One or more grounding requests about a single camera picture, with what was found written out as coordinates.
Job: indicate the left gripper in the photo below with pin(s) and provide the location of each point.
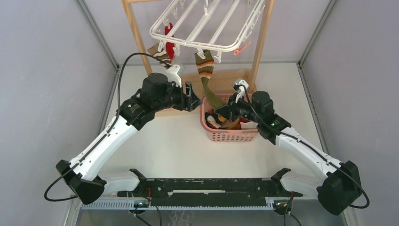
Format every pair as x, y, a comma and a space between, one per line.
186, 103

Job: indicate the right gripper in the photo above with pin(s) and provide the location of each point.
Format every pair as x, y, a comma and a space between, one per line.
228, 112

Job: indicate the navy blue sock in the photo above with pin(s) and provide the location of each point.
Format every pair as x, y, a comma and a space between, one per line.
212, 120

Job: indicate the tan brown sock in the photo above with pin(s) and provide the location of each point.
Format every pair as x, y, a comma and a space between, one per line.
231, 125

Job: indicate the olive orange striped sock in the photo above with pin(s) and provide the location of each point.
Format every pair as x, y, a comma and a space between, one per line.
205, 67

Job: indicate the brown white striped sock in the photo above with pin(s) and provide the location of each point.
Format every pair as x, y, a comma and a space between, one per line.
160, 54

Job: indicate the white plastic clip hanger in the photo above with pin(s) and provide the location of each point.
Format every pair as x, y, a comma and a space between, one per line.
220, 26

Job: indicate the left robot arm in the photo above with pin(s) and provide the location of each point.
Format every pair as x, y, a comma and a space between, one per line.
81, 173

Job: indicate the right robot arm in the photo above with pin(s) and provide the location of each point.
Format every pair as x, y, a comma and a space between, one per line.
335, 184

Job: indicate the pink laundry basket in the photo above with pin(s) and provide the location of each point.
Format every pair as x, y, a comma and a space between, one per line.
224, 135

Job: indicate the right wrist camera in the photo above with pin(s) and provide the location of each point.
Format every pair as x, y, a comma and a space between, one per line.
241, 86

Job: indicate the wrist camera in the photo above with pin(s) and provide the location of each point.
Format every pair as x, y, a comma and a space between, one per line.
241, 86
174, 73

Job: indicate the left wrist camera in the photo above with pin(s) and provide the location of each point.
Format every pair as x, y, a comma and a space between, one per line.
174, 73

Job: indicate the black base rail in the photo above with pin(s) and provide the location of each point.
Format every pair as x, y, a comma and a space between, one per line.
210, 192

